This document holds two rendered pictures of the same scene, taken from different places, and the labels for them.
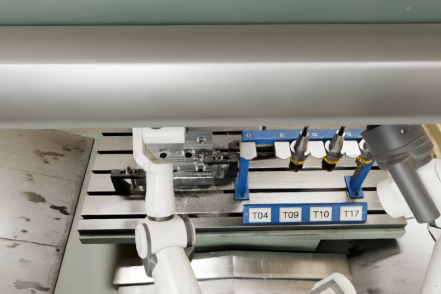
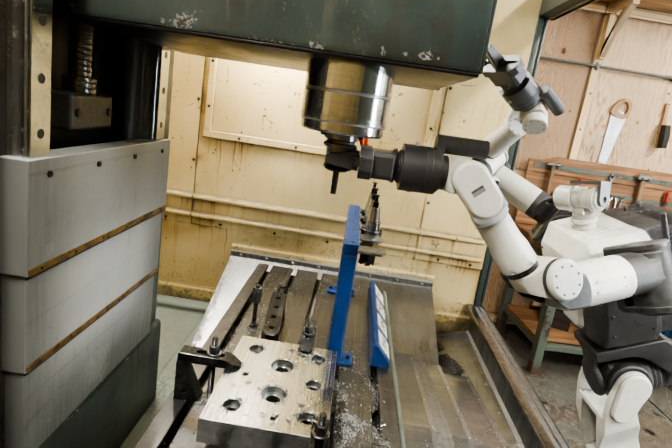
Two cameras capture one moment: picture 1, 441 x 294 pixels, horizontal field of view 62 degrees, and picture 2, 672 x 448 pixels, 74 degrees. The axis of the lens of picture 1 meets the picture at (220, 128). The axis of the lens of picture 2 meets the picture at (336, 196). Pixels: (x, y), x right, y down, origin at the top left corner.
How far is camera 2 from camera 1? 1.37 m
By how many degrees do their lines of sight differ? 79
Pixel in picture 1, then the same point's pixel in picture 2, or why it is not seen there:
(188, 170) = (319, 371)
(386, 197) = (544, 117)
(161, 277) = (599, 271)
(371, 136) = (530, 84)
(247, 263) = (414, 413)
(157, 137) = not seen: hidden behind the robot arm
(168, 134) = not seen: hidden behind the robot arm
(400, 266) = (404, 318)
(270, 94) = not seen: outside the picture
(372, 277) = (410, 342)
